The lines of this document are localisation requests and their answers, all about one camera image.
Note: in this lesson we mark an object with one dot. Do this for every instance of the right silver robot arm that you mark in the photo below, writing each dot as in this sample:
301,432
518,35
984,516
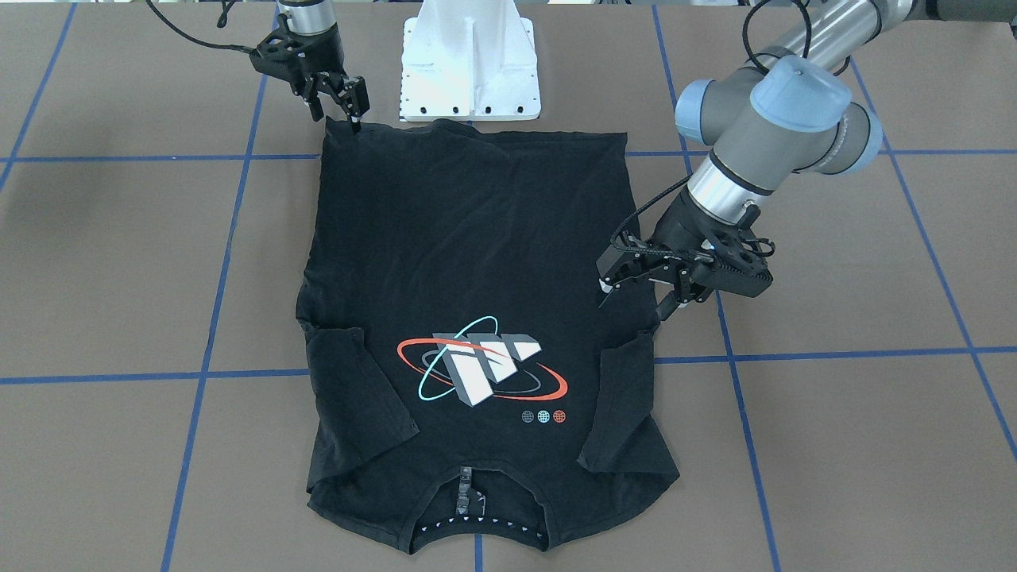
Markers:
307,18

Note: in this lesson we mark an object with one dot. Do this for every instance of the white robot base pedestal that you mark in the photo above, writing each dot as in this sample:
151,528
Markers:
469,61

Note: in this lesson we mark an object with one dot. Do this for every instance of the black graphic t-shirt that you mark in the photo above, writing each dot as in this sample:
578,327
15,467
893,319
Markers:
470,375

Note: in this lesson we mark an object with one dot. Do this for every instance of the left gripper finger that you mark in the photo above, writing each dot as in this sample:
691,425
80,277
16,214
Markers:
680,296
613,291

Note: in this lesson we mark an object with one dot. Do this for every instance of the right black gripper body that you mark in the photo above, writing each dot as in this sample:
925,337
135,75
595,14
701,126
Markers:
315,54

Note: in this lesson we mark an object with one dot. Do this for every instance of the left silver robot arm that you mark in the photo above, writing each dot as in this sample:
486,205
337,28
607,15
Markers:
784,111

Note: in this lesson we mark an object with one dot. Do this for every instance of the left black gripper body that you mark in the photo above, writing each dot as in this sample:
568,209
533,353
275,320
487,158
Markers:
679,228

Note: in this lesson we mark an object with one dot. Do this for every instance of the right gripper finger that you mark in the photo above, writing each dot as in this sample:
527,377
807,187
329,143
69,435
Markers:
314,86
351,95

